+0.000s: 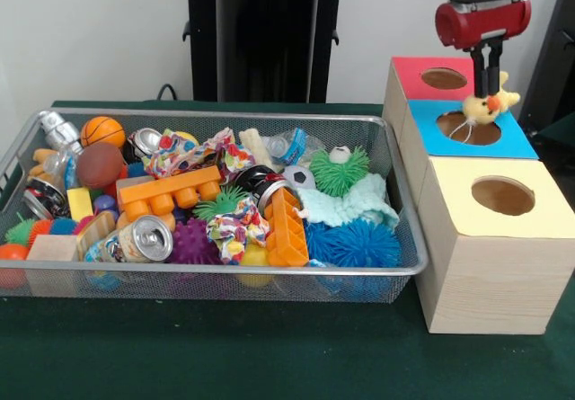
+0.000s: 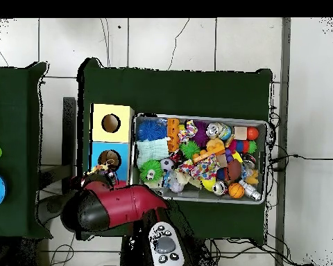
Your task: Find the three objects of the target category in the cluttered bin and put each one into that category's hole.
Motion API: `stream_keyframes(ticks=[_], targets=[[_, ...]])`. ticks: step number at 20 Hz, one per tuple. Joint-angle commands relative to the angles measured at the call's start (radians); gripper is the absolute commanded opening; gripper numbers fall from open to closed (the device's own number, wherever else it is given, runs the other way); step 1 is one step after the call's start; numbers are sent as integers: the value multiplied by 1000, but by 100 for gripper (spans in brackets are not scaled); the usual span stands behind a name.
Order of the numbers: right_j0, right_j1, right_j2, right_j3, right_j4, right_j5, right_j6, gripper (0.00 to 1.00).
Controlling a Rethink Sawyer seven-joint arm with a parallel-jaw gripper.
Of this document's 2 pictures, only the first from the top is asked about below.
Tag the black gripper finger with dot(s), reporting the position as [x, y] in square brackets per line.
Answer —
[481, 76]
[495, 72]

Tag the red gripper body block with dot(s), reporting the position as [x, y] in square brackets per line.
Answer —
[485, 24]

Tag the yellow plush duck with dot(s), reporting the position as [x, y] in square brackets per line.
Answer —
[478, 109]

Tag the wooden box with three holes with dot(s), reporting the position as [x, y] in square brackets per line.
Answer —
[494, 283]

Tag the shallow clear mesh bin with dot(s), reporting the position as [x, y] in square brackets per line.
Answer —
[179, 285]

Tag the black upright panel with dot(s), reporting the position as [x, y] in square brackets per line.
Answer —
[552, 58]

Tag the green fuzzy ball with eye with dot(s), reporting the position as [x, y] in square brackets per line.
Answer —
[337, 173]

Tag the light blue knitted cloth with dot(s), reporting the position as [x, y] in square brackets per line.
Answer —
[355, 202]

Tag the small soccer ball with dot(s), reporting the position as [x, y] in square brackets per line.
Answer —
[300, 177]

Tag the blue spiky rubber ball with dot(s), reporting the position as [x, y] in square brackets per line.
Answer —
[355, 245]

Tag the purple spiky ball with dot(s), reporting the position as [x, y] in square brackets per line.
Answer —
[193, 242]

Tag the small orange basketball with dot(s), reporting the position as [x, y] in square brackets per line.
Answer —
[102, 131]

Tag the colourful drink can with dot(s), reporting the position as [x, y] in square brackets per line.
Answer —
[135, 242]

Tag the brown rubber ball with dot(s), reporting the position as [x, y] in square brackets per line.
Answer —
[99, 164]

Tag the plain wooden cube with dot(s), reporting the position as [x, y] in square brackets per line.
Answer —
[51, 248]

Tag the red-orange ball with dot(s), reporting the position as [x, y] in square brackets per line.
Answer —
[12, 252]

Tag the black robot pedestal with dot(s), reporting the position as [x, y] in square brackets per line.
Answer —
[269, 36]

